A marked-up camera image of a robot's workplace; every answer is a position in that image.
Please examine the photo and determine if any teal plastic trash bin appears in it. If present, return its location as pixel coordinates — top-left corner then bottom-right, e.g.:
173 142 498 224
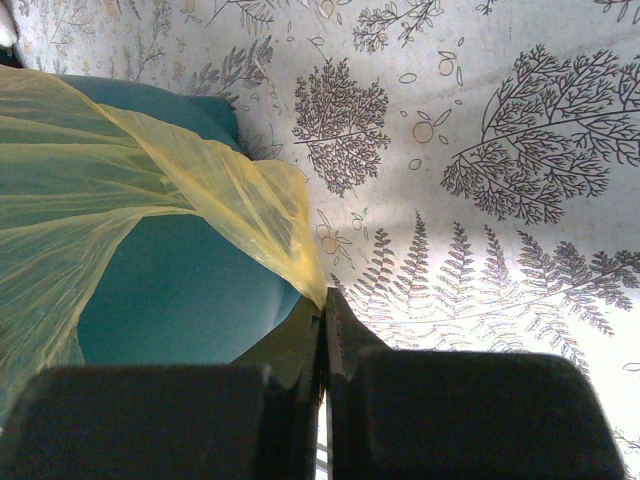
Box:
54 74 304 366

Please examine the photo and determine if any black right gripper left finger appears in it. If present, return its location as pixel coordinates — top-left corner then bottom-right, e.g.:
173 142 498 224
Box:
1 299 321 479

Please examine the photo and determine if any yellow plastic trash bag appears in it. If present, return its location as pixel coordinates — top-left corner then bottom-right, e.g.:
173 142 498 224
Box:
1 67 327 414

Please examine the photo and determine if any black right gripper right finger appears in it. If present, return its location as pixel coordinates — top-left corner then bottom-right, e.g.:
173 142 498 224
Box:
323 288 625 479

